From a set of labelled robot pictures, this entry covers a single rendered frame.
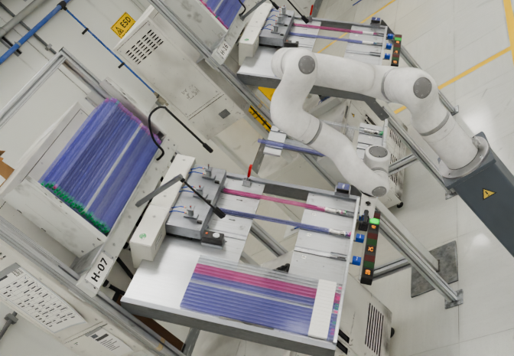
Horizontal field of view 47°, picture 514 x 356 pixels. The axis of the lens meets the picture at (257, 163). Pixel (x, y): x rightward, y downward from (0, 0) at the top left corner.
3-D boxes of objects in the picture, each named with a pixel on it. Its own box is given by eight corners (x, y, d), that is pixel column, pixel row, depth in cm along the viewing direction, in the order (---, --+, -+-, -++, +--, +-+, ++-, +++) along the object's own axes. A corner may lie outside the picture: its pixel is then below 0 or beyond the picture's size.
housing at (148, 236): (196, 182, 247) (196, 156, 238) (154, 272, 211) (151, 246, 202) (179, 178, 249) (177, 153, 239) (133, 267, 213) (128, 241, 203)
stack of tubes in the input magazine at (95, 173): (163, 139, 234) (112, 93, 225) (108, 232, 197) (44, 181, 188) (144, 153, 242) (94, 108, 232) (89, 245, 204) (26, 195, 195)
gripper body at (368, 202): (381, 197, 196) (375, 221, 204) (383, 178, 204) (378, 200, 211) (358, 194, 198) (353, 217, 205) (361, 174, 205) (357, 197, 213)
